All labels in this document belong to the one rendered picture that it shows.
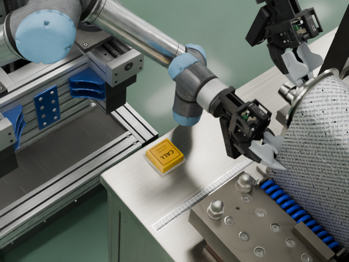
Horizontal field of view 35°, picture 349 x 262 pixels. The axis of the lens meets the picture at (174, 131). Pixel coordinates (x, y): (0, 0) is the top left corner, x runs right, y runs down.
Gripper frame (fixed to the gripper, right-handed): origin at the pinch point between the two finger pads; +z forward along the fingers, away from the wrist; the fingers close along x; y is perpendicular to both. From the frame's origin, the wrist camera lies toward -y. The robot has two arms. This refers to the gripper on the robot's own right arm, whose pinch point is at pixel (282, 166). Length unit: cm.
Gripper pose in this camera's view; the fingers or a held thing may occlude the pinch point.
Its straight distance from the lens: 121.4
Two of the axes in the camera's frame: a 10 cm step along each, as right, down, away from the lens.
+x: 7.6, -4.7, 4.4
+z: 6.4, 6.5, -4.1
